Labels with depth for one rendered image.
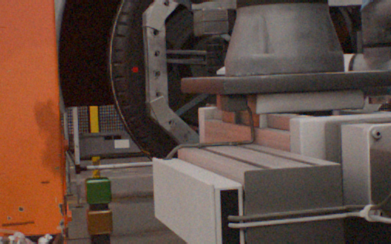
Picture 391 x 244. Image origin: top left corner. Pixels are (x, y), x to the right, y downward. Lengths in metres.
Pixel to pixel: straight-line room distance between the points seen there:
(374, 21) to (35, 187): 0.65
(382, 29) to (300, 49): 0.47
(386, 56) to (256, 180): 0.77
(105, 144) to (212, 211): 4.85
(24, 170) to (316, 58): 0.67
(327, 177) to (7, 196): 0.87
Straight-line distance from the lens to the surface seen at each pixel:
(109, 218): 1.39
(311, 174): 0.75
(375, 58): 1.47
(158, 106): 1.84
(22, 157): 1.52
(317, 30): 1.04
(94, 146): 5.56
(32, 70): 1.52
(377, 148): 0.75
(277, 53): 1.01
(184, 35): 2.19
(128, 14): 1.93
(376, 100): 1.75
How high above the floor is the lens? 0.82
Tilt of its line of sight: 3 degrees down
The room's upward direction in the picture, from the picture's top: 2 degrees counter-clockwise
